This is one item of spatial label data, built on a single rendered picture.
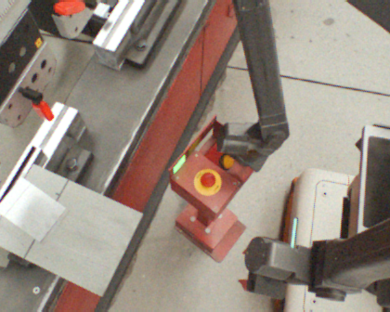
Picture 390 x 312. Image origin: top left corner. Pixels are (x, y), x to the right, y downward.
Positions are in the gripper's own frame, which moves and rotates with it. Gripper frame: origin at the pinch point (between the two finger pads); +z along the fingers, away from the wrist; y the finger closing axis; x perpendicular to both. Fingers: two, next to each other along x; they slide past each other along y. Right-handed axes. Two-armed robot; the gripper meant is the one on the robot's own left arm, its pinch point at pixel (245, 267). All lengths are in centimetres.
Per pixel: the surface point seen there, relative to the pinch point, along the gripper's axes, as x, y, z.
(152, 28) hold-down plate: -25, -58, 23
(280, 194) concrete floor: 64, -46, 79
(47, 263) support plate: -34.6, 6.9, 17.2
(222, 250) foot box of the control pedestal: 45, -17, 88
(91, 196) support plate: -30.2, -8.1, 14.9
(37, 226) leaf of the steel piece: -38.4, 0.2, 18.8
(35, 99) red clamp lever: -47, -17, -4
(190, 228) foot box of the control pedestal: 27, -21, 85
